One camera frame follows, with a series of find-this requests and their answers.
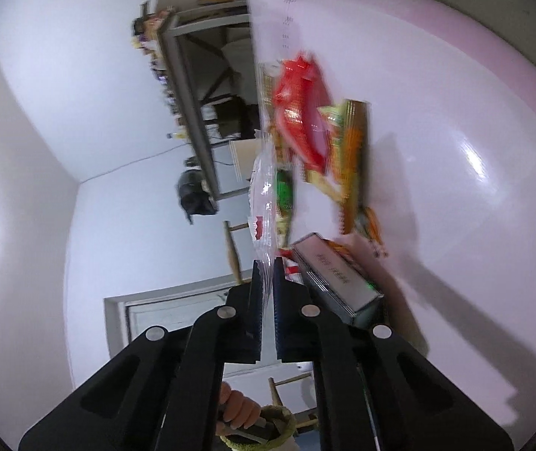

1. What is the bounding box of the green orange snack bag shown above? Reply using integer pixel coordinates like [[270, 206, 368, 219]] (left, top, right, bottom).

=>
[[304, 100, 368, 234]]

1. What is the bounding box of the pink patterned tablecloth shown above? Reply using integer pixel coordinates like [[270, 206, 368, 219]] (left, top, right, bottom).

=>
[[248, 0, 536, 450]]

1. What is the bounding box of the black round appliance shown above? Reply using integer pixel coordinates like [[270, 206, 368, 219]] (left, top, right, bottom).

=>
[[176, 169, 217, 224]]

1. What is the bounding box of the grey metal shelf table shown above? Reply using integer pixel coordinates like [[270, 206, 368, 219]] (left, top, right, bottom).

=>
[[157, 0, 250, 201]]

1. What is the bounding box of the grey rectangular box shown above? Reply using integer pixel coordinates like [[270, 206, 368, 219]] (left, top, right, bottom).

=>
[[291, 233, 384, 328]]

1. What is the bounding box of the red snack bag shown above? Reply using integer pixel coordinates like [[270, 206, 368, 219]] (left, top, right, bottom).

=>
[[273, 52, 331, 174]]

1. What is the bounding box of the clear plastic bag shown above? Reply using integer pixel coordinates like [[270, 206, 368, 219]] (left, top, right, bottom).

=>
[[248, 132, 277, 296]]

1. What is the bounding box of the person's left hand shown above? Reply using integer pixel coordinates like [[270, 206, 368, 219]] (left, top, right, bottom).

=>
[[216, 382, 261, 436]]

